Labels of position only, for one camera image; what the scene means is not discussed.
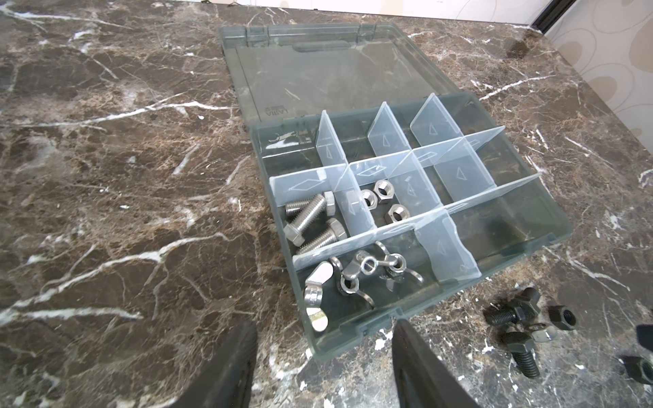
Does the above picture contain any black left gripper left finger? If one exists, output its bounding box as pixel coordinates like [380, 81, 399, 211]
[172, 321, 258, 407]

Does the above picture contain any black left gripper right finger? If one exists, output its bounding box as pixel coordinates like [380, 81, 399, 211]
[392, 319, 478, 407]

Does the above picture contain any silver wing nut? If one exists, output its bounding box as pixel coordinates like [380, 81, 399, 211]
[329, 250, 379, 309]
[304, 261, 334, 333]
[374, 241, 424, 292]

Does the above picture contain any silver hex bolt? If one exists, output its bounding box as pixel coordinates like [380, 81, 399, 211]
[297, 218, 347, 255]
[285, 190, 336, 219]
[283, 194, 327, 247]

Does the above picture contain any black nut near finger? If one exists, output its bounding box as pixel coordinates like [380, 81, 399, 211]
[620, 356, 653, 385]

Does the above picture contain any black round nut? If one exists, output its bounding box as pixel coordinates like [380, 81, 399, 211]
[548, 305, 577, 331]

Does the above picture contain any small silver hex nut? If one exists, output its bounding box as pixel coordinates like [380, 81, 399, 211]
[526, 323, 558, 343]

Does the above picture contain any black hex bolt lower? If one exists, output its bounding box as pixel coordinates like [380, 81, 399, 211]
[502, 331, 540, 378]

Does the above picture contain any black hex bolt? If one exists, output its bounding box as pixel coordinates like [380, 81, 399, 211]
[502, 331, 540, 378]
[485, 287, 541, 326]

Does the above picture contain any black hex bolt left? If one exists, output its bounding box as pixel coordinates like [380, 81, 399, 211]
[485, 287, 541, 326]

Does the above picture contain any clear grey compartment organizer box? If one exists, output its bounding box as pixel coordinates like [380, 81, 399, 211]
[220, 23, 572, 360]

